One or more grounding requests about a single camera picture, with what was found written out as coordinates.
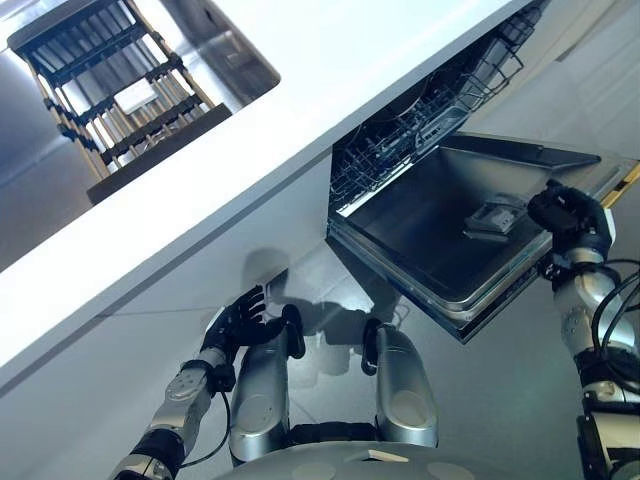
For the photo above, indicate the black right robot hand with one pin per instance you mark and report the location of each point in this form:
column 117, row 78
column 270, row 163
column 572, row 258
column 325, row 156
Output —
column 575, row 215

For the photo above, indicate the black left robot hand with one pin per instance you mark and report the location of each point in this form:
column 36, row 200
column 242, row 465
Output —
column 235, row 325

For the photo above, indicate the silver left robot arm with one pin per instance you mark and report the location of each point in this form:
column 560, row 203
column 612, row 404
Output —
column 185, row 387

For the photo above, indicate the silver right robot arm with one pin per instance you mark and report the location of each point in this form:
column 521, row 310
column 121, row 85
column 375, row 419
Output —
column 580, row 295

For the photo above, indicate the steel dishwasher door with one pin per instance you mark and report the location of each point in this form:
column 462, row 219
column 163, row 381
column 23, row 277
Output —
column 425, row 235

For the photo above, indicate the yellow strip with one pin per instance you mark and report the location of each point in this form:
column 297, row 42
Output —
column 622, row 189

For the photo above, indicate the silver left robot leg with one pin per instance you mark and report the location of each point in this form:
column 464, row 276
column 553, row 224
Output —
column 260, row 390

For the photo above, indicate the silver robot leg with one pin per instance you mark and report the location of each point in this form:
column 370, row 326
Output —
column 405, row 390
column 260, row 390

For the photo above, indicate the grey detergent dispenser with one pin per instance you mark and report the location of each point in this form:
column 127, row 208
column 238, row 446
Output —
column 492, row 220

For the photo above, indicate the silver robot torso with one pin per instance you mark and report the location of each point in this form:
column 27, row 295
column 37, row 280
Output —
column 350, row 460

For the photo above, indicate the silver right robot leg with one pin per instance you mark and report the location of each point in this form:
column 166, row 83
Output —
column 405, row 390

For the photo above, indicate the white plate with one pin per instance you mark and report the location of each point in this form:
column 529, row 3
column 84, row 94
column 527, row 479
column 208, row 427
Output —
column 135, row 97

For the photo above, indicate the roll-up dish drying rack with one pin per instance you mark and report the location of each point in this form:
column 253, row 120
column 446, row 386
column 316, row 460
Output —
column 100, row 65

